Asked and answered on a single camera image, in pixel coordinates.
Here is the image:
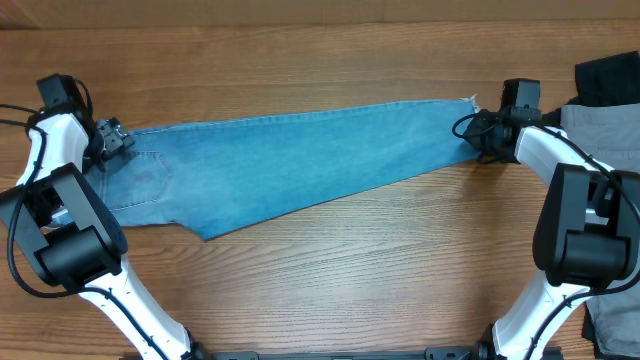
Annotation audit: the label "brown cardboard back panel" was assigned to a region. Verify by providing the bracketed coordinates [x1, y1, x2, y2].
[1, 0, 639, 29]

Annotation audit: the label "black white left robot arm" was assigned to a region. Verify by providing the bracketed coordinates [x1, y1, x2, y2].
[1, 74, 211, 360]

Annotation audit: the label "light blue denim jeans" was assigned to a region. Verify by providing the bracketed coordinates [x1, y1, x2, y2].
[86, 98, 475, 240]

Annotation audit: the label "black folded garment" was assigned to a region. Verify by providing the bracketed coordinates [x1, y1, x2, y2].
[567, 51, 639, 107]

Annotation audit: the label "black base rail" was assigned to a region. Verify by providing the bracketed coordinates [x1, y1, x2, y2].
[198, 342, 496, 360]

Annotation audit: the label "grey folded trousers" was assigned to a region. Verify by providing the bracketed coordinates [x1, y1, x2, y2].
[560, 104, 639, 358]

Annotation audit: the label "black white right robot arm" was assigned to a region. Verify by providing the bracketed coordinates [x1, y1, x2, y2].
[458, 78, 639, 359]

